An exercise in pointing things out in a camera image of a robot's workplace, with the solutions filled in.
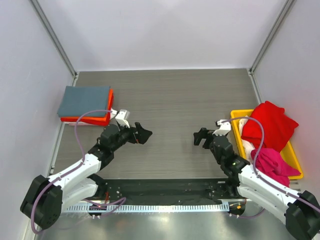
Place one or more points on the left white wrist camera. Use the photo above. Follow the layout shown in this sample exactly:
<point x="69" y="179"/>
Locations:
<point x="122" y="118"/>

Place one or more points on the white t shirt in bin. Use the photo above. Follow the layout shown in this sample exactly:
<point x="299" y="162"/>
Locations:
<point x="247" y="146"/>

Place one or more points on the folded grey t shirt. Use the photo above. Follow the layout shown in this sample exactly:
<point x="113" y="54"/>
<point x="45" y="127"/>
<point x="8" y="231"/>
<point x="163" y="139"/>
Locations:
<point x="78" y="100"/>

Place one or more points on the right aluminium frame post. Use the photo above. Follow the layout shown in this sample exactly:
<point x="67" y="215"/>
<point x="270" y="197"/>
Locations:
<point x="285" y="10"/>

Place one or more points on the slotted cable duct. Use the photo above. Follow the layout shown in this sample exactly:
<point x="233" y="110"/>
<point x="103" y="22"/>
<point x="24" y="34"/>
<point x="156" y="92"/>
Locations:
<point x="83" y="207"/>

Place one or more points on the folded orange t shirt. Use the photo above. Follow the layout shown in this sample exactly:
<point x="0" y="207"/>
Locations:
<point x="92" y="120"/>

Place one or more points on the red t shirt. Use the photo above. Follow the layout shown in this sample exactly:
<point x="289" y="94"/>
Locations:
<point x="278" y="127"/>

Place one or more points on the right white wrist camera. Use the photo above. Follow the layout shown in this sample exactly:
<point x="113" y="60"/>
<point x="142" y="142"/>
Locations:
<point x="223" y="127"/>

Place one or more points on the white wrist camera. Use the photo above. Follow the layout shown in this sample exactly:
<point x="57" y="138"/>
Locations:
<point x="122" y="118"/>
<point x="223" y="127"/>

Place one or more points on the yellow plastic bin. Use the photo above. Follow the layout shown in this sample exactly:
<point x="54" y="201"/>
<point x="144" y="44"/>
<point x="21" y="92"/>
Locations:
<point x="287" y="153"/>

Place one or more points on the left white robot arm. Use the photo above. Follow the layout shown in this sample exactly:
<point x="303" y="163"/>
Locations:
<point x="47" y="197"/>

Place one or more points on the left aluminium frame post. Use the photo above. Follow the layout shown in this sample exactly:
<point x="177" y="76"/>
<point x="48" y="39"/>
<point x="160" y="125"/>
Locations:
<point x="52" y="35"/>

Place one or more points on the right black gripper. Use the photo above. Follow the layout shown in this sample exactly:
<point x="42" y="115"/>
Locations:
<point x="208" y="139"/>

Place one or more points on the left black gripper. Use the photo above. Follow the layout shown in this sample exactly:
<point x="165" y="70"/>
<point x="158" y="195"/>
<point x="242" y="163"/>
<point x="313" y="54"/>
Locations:
<point x="136" y="134"/>

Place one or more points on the aluminium frame post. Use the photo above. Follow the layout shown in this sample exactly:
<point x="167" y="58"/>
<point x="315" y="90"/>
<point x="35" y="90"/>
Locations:
<point x="285" y="10"/>
<point x="52" y="35"/>

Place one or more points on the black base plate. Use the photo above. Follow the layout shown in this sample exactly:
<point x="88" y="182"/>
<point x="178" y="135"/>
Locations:
<point x="170" y="192"/>

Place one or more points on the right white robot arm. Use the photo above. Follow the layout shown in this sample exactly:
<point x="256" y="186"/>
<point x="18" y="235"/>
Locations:
<point x="299" y="211"/>

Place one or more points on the magenta t shirt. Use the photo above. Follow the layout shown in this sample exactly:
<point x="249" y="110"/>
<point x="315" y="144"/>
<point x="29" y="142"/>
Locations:
<point x="271" y="163"/>

